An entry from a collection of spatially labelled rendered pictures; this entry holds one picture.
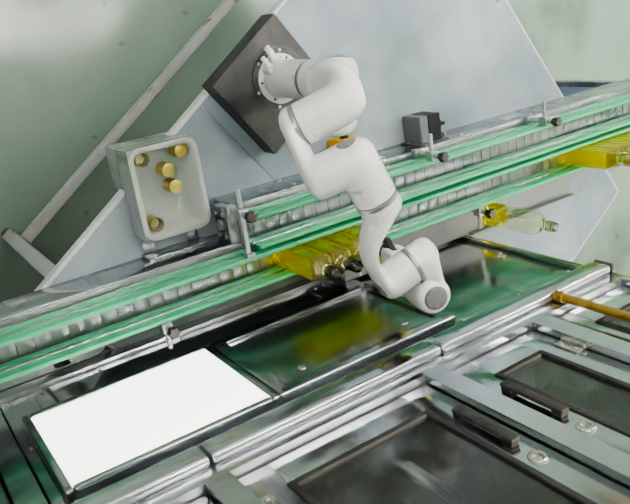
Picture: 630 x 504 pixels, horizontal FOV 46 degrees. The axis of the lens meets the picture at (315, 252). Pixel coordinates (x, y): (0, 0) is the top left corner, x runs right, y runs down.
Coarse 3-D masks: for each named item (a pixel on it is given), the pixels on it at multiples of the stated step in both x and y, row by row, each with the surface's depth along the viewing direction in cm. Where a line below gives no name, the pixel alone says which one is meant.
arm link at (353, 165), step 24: (288, 120) 137; (288, 144) 137; (336, 144) 135; (360, 144) 132; (312, 168) 134; (336, 168) 133; (360, 168) 132; (384, 168) 136; (312, 192) 136; (336, 192) 136; (360, 192) 135; (384, 192) 136
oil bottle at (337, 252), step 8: (312, 240) 187; (320, 240) 186; (312, 248) 182; (320, 248) 180; (328, 248) 179; (336, 248) 178; (344, 248) 178; (336, 256) 175; (344, 256) 176; (336, 264) 176
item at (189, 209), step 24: (168, 144) 172; (192, 144) 176; (144, 168) 178; (192, 168) 180; (144, 192) 179; (168, 192) 182; (192, 192) 184; (144, 216) 173; (168, 216) 184; (192, 216) 186
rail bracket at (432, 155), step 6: (432, 138) 201; (432, 144) 201; (414, 150) 206; (420, 150) 207; (432, 150) 201; (414, 156) 207; (420, 156) 206; (426, 156) 203; (432, 156) 201; (438, 156) 199; (444, 156) 198
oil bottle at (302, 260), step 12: (288, 252) 182; (300, 252) 179; (312, 252) 178; (276, 264) 189; (288, 264) 183; (300, 264) 178; (312, 264) 173; (324, 264) 173; (312, 276) 174; (324, 276) 174
